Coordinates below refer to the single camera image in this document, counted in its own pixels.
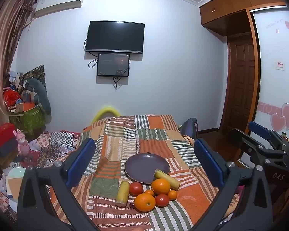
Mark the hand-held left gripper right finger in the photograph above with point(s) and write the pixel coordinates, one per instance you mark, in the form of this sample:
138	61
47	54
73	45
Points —
207	158

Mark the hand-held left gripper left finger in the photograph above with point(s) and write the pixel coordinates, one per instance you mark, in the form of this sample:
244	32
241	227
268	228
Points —
83	158

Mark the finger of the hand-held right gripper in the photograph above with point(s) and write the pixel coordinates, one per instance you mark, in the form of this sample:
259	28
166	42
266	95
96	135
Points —
257	126
248	144

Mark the small tangerine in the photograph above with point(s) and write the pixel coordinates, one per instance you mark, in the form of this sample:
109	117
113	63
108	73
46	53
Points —
172	195
149	192

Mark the large orange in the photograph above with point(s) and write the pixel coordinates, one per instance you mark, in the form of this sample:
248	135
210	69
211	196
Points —
160	185
145	202

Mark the red tomato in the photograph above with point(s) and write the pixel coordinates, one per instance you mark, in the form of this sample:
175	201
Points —
135	189
162	199

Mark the dark purple plate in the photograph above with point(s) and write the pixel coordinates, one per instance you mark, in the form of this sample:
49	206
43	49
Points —
144	166

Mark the dark red grape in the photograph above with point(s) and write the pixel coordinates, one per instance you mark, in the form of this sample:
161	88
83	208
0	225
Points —
132	205

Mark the checkered patchwork quilt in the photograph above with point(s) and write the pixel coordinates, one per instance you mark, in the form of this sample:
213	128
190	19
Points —
60	139

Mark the brown wooden door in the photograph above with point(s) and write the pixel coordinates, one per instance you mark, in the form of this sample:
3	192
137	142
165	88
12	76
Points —
240	81

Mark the white heart-print wardrobe door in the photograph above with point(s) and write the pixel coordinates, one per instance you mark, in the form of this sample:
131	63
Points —
272	77

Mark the striped patchwork blanket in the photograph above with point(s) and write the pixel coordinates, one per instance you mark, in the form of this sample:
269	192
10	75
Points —
154	139

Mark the pink plush toy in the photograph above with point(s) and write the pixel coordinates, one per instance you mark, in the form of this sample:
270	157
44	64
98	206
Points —
23	143

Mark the green storage box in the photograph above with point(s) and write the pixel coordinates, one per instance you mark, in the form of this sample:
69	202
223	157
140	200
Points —
29	120

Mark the pale teal plate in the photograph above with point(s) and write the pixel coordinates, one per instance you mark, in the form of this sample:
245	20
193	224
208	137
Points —
15	172

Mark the brown cardboard sheet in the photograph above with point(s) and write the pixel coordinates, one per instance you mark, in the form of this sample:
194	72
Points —
13	189

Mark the orange box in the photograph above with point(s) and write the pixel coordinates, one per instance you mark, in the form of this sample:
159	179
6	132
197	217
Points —
26	107

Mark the dark grey box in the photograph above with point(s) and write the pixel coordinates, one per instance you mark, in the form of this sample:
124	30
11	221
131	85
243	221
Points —
6	149

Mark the grey long pillow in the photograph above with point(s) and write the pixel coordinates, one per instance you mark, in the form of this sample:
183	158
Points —
38	91

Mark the red box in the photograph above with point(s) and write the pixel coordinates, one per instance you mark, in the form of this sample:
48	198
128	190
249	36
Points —
2	134

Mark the floral cloth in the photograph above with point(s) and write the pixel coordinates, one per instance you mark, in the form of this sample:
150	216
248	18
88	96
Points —
1	197

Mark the red plastic bag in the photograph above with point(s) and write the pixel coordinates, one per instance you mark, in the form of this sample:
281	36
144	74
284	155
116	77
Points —
10	97

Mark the dark patterned cushion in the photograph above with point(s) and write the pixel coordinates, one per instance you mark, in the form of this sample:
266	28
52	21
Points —
36	73

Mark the blue white plush toy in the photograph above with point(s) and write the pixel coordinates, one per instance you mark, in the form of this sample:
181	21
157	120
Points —
14	77

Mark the wooden overhead cabinet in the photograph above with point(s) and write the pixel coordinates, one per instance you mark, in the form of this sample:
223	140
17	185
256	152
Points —
231	7

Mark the striped brown curtain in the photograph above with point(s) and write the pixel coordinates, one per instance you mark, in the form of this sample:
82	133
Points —
2	53

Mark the white air conditioner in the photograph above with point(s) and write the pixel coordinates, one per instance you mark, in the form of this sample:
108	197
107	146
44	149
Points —
57	4

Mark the small black wall monitor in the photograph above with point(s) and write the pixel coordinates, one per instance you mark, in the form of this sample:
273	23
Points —
113	65

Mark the black wall television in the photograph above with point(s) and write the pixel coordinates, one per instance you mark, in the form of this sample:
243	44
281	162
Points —
115	36

